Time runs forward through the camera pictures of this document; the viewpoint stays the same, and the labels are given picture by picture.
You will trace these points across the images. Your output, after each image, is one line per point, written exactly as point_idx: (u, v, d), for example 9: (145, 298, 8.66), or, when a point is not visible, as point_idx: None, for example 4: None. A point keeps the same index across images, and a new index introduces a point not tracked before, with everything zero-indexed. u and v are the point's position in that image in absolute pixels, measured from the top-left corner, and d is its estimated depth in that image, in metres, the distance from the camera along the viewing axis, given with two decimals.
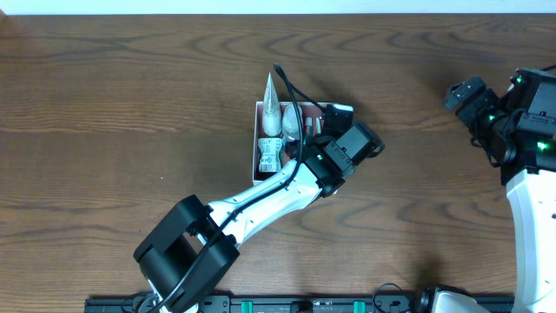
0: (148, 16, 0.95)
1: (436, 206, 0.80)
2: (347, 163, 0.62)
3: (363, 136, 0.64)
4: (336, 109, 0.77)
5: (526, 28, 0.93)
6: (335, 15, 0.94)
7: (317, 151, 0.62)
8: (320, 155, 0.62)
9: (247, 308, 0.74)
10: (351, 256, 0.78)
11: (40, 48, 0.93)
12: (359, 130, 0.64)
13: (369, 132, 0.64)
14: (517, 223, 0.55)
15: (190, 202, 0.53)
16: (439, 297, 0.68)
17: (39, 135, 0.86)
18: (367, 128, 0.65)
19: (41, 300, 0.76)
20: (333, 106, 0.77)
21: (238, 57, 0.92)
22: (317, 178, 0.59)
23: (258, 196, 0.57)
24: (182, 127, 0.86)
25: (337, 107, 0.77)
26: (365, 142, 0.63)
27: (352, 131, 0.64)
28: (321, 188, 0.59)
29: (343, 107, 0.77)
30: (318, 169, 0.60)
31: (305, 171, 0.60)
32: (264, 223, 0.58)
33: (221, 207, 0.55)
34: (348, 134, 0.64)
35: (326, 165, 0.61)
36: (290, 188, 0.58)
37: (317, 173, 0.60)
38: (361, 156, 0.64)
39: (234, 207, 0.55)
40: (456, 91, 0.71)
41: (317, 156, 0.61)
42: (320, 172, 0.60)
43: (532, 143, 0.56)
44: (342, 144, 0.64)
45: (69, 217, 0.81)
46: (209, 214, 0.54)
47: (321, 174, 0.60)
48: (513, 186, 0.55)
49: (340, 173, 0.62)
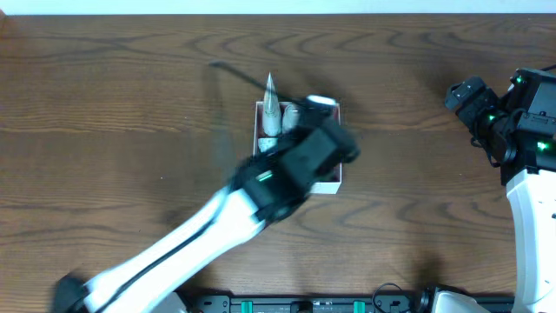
0: (148, 16, 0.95)
1: (436, 206, 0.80)
2: (310, 178, 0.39)
3: (334, 138, 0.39)
4: (310, 102, 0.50)
5: (527, 28, 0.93)
6: (335, 14, 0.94)
7: (262, 168, 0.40)
8: (261, 175, 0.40)
9: (247, 308, 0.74)
10: (351, 256, 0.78)
11: (40, 48, 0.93)
12: (327, 130, 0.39)
13: (340, 131, 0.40)
14: (516, 223, 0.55)
15: (72, 279, 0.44)
16: (439, 297, 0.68)
17: (39, 135, 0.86)
18: (333, 127, 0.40)
19: (41, 300, 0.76)
20: (308, 98, 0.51)
21: (238, 57, 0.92)
22: (258, 208, 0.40)
23: (159, 254, 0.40)
24: (182, 127, 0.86)
25: (312, 98, 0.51)
26: (334, 148, 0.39)
27: (315, 134, 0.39)
28: (265, 219, 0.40)
29: (320, 98, 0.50)
30: (262, 193, 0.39)
31: (246, 199, 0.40)
32: (171, 289, 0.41)
33: (110, 281, 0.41)
34: (313, 136, 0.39)
35: (273, 188, 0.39)
36: (203, 237, 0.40)
37: (262, 199, 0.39)
38: (333, 167, 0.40)
39: (122, 282, 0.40)
40: (456, 91, 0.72)
41: (258, 177, 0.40)
42: (264, 197, 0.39)
43: (532, 143, 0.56)
44: (302, 151, 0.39)
45: (69, 217, 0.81)
46: (88, 295, 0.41)
47: (268, 199, 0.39)
48: (513, 185, 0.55)
49: (298, 196, 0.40)
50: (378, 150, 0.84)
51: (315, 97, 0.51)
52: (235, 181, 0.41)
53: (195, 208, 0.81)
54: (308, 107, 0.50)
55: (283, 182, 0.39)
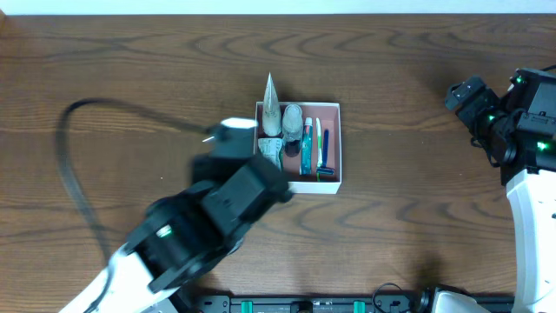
0: (148, 16, 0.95)
1: (436, 206, 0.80)
2: (231, 224, 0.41)
3: (257, 182, 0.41)
4: (229, 130, 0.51)
5: (526, 29, 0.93)
6: (335, 15, 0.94)
7: (174, 216, 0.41)
8: (170, 224, 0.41)
9: (247, 308, 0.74)
10: (351, 255, 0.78)
11: (40, 48, 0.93)
12: (250, 174, 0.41)
13: (266, 176, 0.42)
14: (516, 223, 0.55)
15: None
16: (439, 297, 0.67)
17: (38, 135, 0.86)
18: (264, 169, 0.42)
19: (41, 300, 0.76)
20: (223, 123, 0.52)
21: (238, 57, 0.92)
22: (170, 258, 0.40)
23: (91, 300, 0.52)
24: (182, 127, 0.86)
25: (229, 126, 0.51)
26: (258, 193, 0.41)
27: (241, 176, 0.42)
28: (179, 270, 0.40)
29: (237, 123, 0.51)
30: (174, 246, 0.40)
31: (156, 249, 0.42)
32: None
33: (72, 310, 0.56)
34: (234, 182, 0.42)
35: (184, 238, 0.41)
36: (113, 289, 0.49)
37: (174, 251, 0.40)
38: (254, 212, 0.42)
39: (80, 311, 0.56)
40: (456, 91, 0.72)
41: (167, 227, 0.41)
42: (175, 250, 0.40)
43: (531, 143, 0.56)
44: (226, 196, 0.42)
45: (69, 217, 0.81)
46: None
47: (178, 251, 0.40)
48: (513, 186, 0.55)
49: (211, 245, 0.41)
50: (378, 150, 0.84)
51: (230, 123, 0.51)
52: (144, 230, 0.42)
53: None
54: (226, 137, 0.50)
55: (194, 231, 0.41)
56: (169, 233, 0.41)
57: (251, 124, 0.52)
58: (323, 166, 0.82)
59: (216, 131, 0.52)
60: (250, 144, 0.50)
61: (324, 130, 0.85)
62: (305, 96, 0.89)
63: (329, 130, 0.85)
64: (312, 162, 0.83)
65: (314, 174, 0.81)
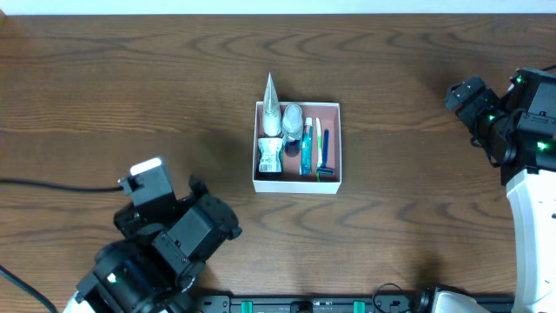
0: (148, 16, 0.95)
1: (436, 206, 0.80)
2: (182, 262, 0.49)
3: (204, 222, 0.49)
4: (145, 176, 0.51)
5: (526, 28, 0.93)
6: (335, 14, 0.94)
7: (122, 261, 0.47)
8: (116, 275, 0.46)
9: (247, 308, 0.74)
10: (351, 256, 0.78)
11: (39, 48, 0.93)
12: (198, 216, 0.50)
13: (212, 216, 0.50)
14: (516, 223, 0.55)
15: None
16: (439, 297, 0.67)
17: (38, 135, 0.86)
18: (210, 211, 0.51)
19: (41, 301, 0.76)
20: (127, 178, 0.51)
21: (238, 57, 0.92)
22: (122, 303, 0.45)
23: None
24: (182, 127, 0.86)
25: (142, 172, 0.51)
26: (207, 231, 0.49)
27: (188, 217, 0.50)
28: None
29: (148, 167, 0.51)
30: (123, 292, 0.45)
31: (108, 293, 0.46)
32: None
33: None
34: (184, 223, 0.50)
35: (134, 283, 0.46)
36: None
37: (126, 292, 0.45)
38: (203, 249, 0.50)
39: None
40: (456, 91, 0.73)
41: (114, 276, 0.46)
42: (124, 295, 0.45)
43: (531, 143, 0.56)
44: (175, 236, 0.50)
45: (69, 217, 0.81)
46: None
47: (129, 294, 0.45)
48: (513, 186, 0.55)
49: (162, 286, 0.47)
50: (378, 150, 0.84)
51: (141, 167, 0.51)
52: (95, 278, 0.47)
53: None
54: (138, 185, 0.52)
55: (142, 276, 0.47)
56: (118, 279, 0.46)
57: (160, 163, 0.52)
58: (323, 166, 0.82)
59: (123, 184, 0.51)
60: (165, 183, 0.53)
61: (324, 130, 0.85)
62: (305, 96, 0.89)
63: (329, 130, 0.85)
64: (312, 161, 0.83)
65: (314, 174, 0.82)
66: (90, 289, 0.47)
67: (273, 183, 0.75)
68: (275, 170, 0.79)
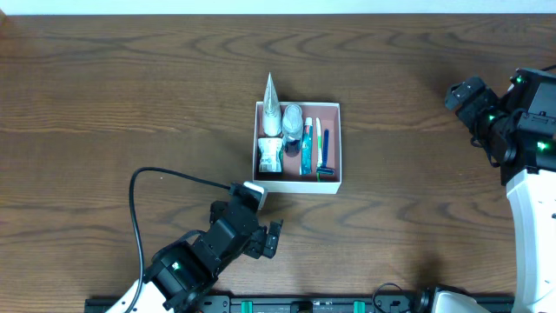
0: (148, 16, 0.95)
1: (436, 206, 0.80)
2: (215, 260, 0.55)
3: (229, 229, 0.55)
4: (247, 189, 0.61)
5: (526, 29, 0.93)
6: (334, 15, 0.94)
7: (182, 254, 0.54)
8: (178, 262, 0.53)
9: (247, 308, 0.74)
10: (351, 255, 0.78)
11: (40, 48, 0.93)
12: (223, 225, 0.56)
13: (235, 225, 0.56)
14: (517, 223, 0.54)
15: (89, 303, 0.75)
16: (439, 297, 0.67)
17: (38, 135, 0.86)
18: (234, 219, 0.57)
19: (41, 300, 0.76)
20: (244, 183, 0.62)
21: (238, 57, 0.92)
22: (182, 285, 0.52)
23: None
24: (182, 127, 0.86)
25: (248, 184, 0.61)
26: (231, 236, 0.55)
27: (215, 226, 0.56)
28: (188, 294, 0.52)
29: (254, 185, 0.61)
30: (183, 276, 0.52)
31: (164, 281, 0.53)
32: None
33: None
34: (213, 231, 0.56)
35: (191, 271, 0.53)
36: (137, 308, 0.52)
37: (186, 276, 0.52)
38: (232, 251, 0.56)
39: None
40: (456, 91, 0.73)
41: (176, 264, 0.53)
42: (183, 278, 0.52)
43: (531, 143, 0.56)
44: (208, 241, 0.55)
45: (69, 217, 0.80)
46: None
47: (183, 282, 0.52)
48: (513, 186, 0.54)
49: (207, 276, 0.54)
50: (379, 150, 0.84)
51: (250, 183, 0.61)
52: (156, 267, 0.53)
53: (195, 208, 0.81)
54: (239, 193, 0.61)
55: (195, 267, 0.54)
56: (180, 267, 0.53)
57: (262, 189, 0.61)
58: (323, 166, 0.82)
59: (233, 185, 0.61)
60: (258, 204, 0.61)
61: (324, 130, 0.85)
62: (305, 96, 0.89)
63: (330, 130, 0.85)
64: (312, 162, 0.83)
65: (314, 174, 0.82)
66: (153, 274, 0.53)
67: (273, 183, 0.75)
68: (275, 170, 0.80)
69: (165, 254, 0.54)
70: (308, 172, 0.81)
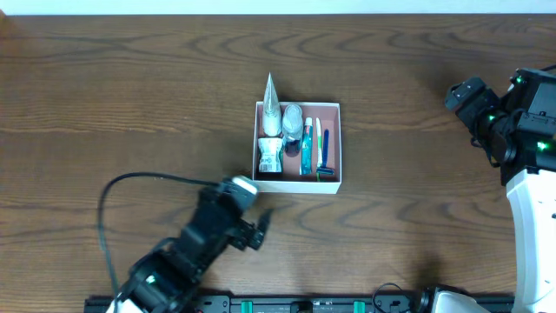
0: (148, 16, 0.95)
1: (436, 206, 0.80)
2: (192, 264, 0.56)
3: (198, 233, 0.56)
4: (236, 189, 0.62)
5: (526, 29, 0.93)
6: (334, 15, 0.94)
7: (155, 265, 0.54)
8: (153, 275, 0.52)
9: (247, 308, 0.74)
10: (351, 256, 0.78)
11: (40, 48, 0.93)
12: (192, 230, 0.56)
13: (207, 228, 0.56)
14: (517, 223, 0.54)
15: (90, 303, 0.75)
16: (439, 297, 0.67)
17: (38, 135, 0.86)
18: (203, 221, 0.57)
19: (41, 300, 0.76)
20: (234, 181, 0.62)
21: (238, 57, 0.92)
22: (161, 296, 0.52)
23: None
24: (182, 127, 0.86)
25: (239, 183, 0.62)
26: (203, 240, 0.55)
27: (185, 233, 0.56)
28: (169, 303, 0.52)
29: (245, 184, 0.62)
30: (162, 288, 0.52)
31: (142, 296, 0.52)
32: None
33: None
34: (182, 237, 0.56)
35: (168, 281, 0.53)
36: None
37: (163, 287, 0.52)
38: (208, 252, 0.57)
39: None
40: (456, 91, 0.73)
41: (151, 277, 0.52)
42: (162, 289, 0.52)
43: (531, 143, 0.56)
44: (182, 246, 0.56)
45: (69, 217, 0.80)
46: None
47: (161, 293, 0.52)
48: (513, 186, 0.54)
49: (186, 282, 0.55)
50: (379, 150, 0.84)
51: (241, 181, 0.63)
52: (132, 284, 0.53)
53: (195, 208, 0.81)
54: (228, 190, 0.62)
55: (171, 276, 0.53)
56: (156, 279, 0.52)
57: (254, 189, 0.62)
58: (323, 166, 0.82)
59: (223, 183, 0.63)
60: (248, 203, 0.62)
61: (324, 130, 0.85)
62: (305, 96, 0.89)
63: (329, 130, 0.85)
64: (312, 162, 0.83)
65: (314, 174, 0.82)
66: (129, 291, 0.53)
67: (273, 183, 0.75)
68: (275, 170, 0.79)
69: (138, 269, 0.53)
70: (308, 172, 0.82)
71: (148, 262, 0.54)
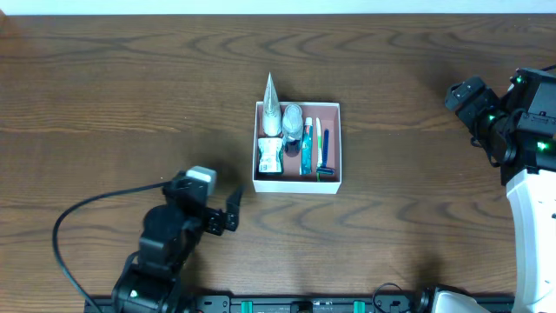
0: (148, 16, 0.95)
1: (436, 206, 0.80)
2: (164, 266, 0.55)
3: (155, 242, 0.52)
4: (192, 179, 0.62)
5: (526, 29, 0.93)
6: (334, 15, 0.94)
7: (133, 281, 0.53)
8: (134, 291, 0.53)
9: (247, 308, 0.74)
10: (351, 256, 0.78)
11: (40, 48, 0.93)
12: (146, 242, 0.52)
13: (161, 232, 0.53)
14: (517, 223, 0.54)
15: (90, 302, 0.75)
16: (439, 297, 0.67)
17: (38, 135, 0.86)
18: (155, 228, 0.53)
19: (41, 301, 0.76)
20: (188, 173, 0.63)
21: (238, 57, 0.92)
22: (149, 307, 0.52)
23: None
24: (182, 127, 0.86)
25: (194, 174, 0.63)
26: (162, 244, 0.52)
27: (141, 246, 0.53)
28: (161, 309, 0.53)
29: (200, 175, 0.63)
30: (147, 298, 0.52)
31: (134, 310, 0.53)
32: None
33: None
34: (142, 250, 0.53)
35: (149, 290, 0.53)
36: None
37: (148, 297, 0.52)
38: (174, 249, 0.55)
39: None
40: (456, 91, 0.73)
41: (133, 294, 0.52)
42: (148, 300, 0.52)
43: (531, 143, 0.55)
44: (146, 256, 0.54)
45: (69, 217, 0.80)
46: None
47: (148, 303, 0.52)
48: (513, 186, 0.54)
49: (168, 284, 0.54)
50: (379, 150, 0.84)
51: (195, 172, 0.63)
52: (118, 304, 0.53)
53: None
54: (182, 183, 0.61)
55: (151, 285, 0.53)
56: (138, 294, 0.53)
57: (209, 177, 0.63)
58: (323, 166, 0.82)
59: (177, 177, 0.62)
60: (205, 192, 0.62)
61: (324, 130, 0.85)
62: (305, 96, 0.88)
63: (330, 130, 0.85)
64: (312, 162, 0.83)
65: (314, 174, 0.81)
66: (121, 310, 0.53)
67: (274, 183, 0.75)
68: (275, 170, 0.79)
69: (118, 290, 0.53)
70: (308, 172, 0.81)
71: (125, 281, 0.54)
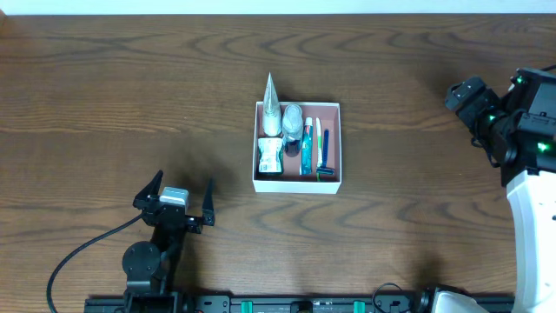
0: (148, 16, 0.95)
1: (436, 206, 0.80)
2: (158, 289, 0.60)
3: (142, 281, 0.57)
4: (167, 204, 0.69)
5: (527, 29, 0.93)
6: (334, 14, 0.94)
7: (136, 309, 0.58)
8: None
9: (247, 308, 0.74)
10: (351, 256, 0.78)
11: (40, 47, 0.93)
12: (134, 284, 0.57)
13: (142, 271, 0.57)
14: (517, 223, 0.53)
15: (90, 303, 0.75)
16: (439, 297, 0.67)
17: (37, 134, 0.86)
18: (135, 269, 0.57)
19: (40, 301, 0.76)
20: (161, 199, 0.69)
21: (238, 56, 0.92)
22: None
23: None
24: (182, 126, 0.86)
25: (166, 199, 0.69)
26: (148, 279, 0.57)
27: (130, 289, 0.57)
28: None
29: (173, 199, 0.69)
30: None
31: None
32: None
33: None
34: (132, 289, 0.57)
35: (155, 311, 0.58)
36: None
37: None
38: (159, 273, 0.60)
39: None
40: (456, 91, 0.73)
41: None
42: None
43: (532, 143, 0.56)
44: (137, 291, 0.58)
45: (69, 217, 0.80)
46: None
47: None
48: (514, 186, 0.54)
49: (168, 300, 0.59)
50: (379, 150, 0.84)
51: (168, 197, 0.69)
52: None
53: (195, 208, 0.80)
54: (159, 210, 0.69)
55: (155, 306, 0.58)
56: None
57: (182, 200, 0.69)
58: (323, 166, 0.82)
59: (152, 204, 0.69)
60: (183, 214, 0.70)
61: (324, 130, 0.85)
62: (305, 96, 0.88)
63: (329, 130, 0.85)
64: (312, 162, 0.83)
65: (314, 174, 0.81)
66: None
67: (274, 183, 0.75)
68: (275, 170, 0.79)
69: None
70: (309, 172, 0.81)
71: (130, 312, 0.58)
